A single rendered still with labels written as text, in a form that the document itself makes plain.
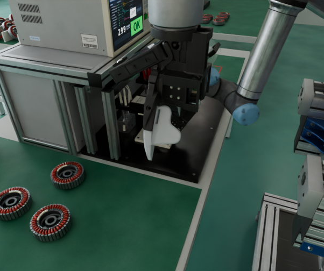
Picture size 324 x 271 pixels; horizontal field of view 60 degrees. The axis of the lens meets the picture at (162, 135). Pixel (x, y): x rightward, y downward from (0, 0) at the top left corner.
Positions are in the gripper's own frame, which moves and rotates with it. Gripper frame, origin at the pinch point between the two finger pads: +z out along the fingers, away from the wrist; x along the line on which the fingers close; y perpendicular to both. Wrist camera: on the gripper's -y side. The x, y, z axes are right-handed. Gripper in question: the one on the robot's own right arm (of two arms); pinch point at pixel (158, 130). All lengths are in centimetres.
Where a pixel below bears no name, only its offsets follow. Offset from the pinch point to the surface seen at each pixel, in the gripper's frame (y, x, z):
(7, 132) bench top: -51, -23, 35
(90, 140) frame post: -17.4, -21.9, 4.7
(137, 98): -14.1, -0.2, -6.7
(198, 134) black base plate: 14.3, 6.8, -5.7
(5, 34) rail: -142, 67, 80
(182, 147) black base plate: 11.7, -4.1, -4.2
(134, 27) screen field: -30.4, 9.0, -25.6
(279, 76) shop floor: 74, 267, 50
